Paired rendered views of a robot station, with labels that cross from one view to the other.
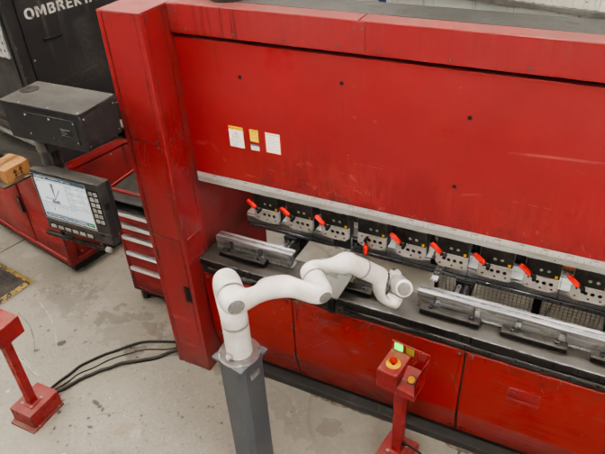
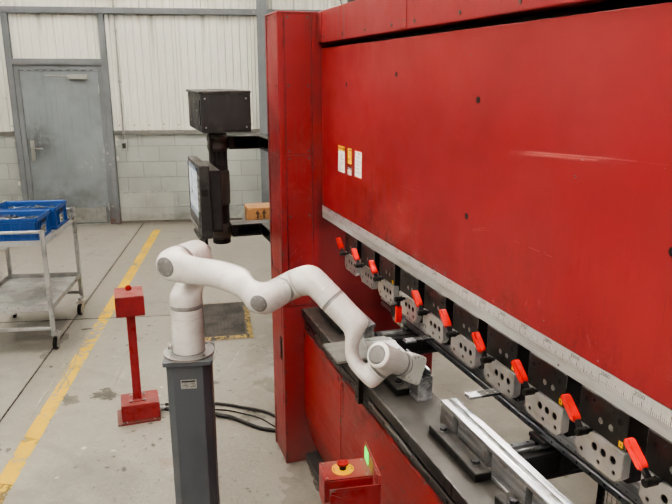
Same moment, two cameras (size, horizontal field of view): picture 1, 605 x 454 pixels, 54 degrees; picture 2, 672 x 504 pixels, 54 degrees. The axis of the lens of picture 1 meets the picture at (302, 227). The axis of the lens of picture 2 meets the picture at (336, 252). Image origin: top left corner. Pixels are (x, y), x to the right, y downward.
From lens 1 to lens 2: 204 cm
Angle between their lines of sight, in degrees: 44
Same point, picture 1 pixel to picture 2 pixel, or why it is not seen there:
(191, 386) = (255, 465)
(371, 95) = (412, 84)
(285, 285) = (231, 273)
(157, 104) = (279, 106)
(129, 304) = not seen: hidden behind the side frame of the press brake
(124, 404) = not seen: hidden behind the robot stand
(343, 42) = (395, 18)
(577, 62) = not seen: outside the picture
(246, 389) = (173, 396)
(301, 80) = (375, 78)
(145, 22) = (284, 22)
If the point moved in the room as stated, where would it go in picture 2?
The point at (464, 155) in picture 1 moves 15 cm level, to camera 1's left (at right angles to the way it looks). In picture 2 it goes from (473, 162) to (429, 158)
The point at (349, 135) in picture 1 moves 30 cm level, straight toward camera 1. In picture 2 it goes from (398, 145) to (335, 151)
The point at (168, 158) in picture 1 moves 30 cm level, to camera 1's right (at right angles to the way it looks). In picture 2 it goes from (282, 170) to (327, 176)
